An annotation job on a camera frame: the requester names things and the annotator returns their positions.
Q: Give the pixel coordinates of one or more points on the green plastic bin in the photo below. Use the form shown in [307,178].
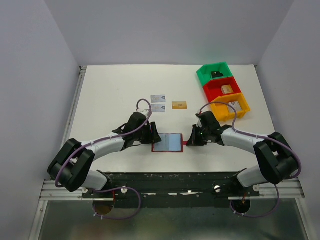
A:
[204,73]

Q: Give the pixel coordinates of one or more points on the gold credit card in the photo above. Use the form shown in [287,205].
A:
[179,105]

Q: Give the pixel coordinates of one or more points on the red leather card holder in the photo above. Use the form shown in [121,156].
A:
[170,143]

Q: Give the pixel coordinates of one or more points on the tan box in red bin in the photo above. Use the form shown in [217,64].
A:
[226,89]

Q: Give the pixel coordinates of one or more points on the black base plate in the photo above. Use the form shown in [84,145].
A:
[164,189]

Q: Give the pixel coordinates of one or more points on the aluminium rail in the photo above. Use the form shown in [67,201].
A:
[74,104]
[288,189]

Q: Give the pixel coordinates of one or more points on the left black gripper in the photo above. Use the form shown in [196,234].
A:
[153,137]

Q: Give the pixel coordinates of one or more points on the black item in green bin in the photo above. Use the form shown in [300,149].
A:
[216,74]

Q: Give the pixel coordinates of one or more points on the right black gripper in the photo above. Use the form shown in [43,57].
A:
[193,141]

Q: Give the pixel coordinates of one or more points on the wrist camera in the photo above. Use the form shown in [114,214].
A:
[199,123]
[145,112]

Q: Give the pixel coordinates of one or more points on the yellow plastic bin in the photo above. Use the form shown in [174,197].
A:
[224,113]

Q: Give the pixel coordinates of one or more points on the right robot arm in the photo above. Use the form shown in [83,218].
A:
[275,159]

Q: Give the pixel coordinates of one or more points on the white box in yellow bin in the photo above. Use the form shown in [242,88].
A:
[234,106]

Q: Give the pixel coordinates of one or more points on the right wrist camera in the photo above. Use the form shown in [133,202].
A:
[199,123]

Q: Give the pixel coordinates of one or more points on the red plastic bin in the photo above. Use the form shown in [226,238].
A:
[212,89]

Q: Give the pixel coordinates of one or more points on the aluminium front rail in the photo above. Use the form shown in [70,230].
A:
[288,189]

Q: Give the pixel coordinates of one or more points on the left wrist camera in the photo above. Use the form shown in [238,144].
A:
[145,112]

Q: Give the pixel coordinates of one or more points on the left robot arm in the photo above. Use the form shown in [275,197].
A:
[71,167]

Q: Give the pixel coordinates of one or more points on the white VIP card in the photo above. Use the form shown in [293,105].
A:
[158,108]
[161,98]

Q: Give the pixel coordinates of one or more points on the aluminium left side rail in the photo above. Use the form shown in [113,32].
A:
[74,104]

